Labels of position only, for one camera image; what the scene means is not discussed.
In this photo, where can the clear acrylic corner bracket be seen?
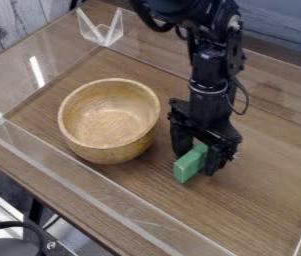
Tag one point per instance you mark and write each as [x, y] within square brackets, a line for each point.
[101, 34]

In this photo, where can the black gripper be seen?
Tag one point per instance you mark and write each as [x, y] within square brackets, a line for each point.
[203, 118]

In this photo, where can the green rectangular block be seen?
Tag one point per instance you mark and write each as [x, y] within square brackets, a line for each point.
[191, 163]

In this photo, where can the clear acrylic tray wall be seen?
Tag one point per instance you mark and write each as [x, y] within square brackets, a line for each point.
[122, 221]

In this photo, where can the brown wooden bowl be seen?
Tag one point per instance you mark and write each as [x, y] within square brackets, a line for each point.
[108, 119]

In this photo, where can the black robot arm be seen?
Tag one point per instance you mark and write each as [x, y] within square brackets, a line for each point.
[209, 25]

